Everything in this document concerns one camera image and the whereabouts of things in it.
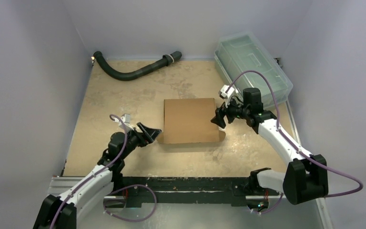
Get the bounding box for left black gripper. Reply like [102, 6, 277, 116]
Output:
[120, 122, 160, 160]

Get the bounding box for brown cardboard box sheet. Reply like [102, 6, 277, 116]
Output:
[158, 98, 226, 145]

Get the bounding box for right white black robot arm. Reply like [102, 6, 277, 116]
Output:
[211, 85, 328, 205]

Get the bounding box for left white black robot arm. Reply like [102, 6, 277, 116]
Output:
[33, 123, 162, 229]

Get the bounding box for clear plastic storage bin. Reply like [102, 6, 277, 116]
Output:
[214, 32, 293, 104]

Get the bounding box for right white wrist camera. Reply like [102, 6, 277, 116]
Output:
[218, 85, 239, 107]

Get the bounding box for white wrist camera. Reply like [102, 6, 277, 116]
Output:
[119, 114, 134, 132]
[218, 85, 239, 107]

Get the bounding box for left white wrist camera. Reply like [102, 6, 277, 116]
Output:
[119, 114, 134, 132]

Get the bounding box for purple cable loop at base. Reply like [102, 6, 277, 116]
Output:
[102, 182, 158, 222]

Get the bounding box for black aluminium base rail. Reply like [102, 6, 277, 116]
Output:
[45, 176, 325, 209]

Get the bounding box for black corrugated hose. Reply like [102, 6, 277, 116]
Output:
[93, 51, 183, 82]

